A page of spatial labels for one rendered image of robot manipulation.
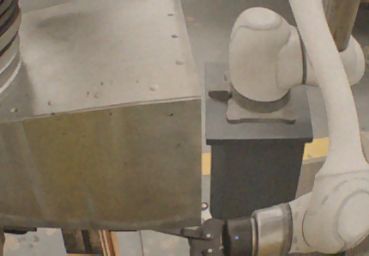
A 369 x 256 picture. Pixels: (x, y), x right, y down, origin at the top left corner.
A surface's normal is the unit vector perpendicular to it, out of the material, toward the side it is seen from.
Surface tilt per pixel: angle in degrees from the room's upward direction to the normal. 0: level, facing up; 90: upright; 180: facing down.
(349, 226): 45
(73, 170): 90
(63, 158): 90
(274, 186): 90
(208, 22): 0
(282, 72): 89
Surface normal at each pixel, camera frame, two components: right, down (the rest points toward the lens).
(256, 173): -0.02, 0.70
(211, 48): -0.02, -0.72
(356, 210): 0.06, 0.03
